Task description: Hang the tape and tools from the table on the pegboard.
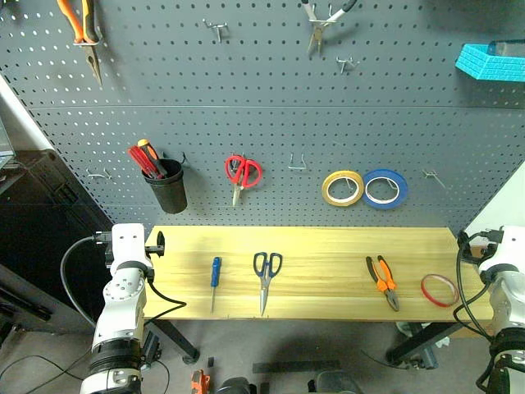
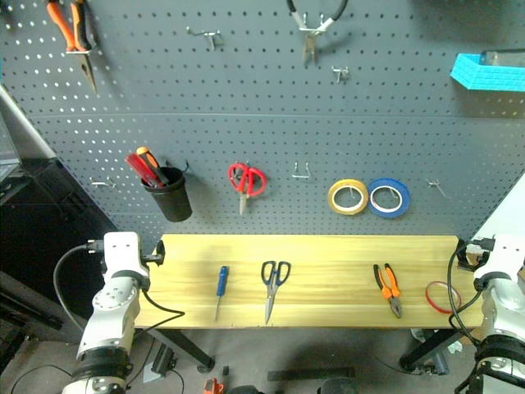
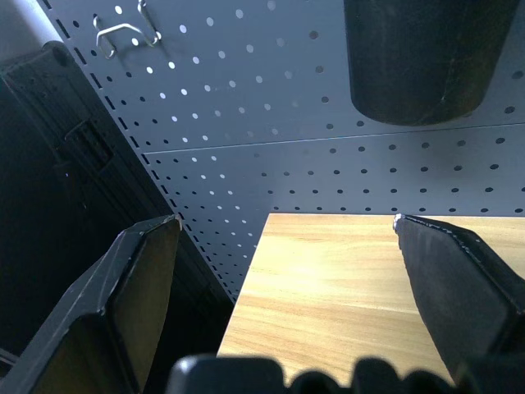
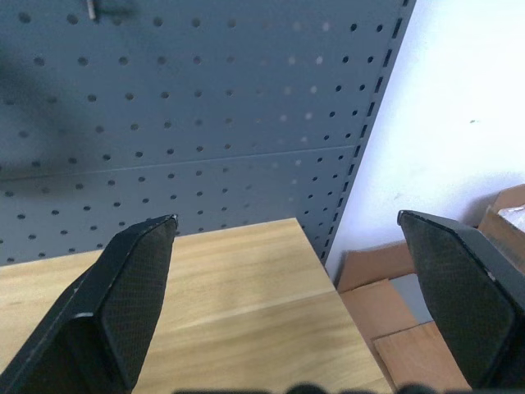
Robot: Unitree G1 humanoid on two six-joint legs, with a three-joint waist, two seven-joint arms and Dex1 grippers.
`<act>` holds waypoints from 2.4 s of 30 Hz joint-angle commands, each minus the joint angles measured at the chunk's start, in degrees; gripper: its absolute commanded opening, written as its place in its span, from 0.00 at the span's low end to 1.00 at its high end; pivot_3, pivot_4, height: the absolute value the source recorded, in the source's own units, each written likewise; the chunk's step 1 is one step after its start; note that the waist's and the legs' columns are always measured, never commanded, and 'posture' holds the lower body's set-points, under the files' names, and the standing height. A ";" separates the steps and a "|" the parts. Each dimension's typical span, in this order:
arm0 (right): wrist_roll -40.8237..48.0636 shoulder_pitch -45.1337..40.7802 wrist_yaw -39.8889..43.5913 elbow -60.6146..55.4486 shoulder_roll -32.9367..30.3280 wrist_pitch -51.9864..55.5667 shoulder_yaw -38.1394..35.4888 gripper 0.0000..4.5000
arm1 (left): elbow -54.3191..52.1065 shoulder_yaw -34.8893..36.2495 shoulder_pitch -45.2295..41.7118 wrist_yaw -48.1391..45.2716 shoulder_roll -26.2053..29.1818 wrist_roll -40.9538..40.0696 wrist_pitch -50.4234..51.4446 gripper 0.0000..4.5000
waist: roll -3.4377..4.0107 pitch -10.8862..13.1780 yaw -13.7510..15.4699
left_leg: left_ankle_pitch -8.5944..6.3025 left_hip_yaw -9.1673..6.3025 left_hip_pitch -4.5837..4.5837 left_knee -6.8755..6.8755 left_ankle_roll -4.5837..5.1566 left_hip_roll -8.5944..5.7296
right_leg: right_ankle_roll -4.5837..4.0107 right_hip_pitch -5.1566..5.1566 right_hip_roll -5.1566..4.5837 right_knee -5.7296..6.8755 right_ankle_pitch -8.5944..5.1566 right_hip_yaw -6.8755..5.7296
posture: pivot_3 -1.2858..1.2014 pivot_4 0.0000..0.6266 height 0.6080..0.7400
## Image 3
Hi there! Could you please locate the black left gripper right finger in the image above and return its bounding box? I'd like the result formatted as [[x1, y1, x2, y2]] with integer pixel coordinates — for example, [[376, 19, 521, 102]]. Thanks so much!
[[392, 212, 525, 389]]

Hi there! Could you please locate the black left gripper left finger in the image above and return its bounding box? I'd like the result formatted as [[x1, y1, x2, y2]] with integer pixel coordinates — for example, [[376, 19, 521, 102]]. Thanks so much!
[[0, 213, 183, 394]]

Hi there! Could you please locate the grey perforated pegboard panel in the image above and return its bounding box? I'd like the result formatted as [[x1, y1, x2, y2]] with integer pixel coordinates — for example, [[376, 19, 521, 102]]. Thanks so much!
[[35, 0, 525, 305]]

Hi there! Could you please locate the black plastic crate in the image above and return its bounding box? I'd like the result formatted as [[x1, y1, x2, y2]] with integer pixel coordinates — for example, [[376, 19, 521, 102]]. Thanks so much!
[[0, 40, 235, 394]]

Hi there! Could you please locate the black cylindrical cup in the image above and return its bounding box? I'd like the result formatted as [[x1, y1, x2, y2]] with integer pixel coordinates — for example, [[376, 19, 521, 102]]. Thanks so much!
[[343, 0, 518, 127]]

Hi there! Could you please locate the silver wire pegboard hook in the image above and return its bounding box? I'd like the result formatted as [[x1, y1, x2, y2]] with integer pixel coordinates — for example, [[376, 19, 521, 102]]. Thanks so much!
[[92, 0, 162, 60]]

